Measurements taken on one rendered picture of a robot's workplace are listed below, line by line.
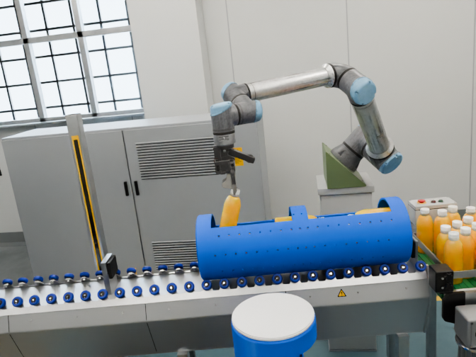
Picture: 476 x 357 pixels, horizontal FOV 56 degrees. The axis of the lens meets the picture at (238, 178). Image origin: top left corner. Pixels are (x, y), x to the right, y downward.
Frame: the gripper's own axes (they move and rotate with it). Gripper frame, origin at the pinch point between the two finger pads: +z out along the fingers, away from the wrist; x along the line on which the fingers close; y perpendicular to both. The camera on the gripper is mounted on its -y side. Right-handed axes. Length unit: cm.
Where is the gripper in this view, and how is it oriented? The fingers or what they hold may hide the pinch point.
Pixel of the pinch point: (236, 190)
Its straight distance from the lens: 188.6
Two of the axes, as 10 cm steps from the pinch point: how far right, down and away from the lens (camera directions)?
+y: -9.9, 1.1, 0.4
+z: 1.1, 9.6, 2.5
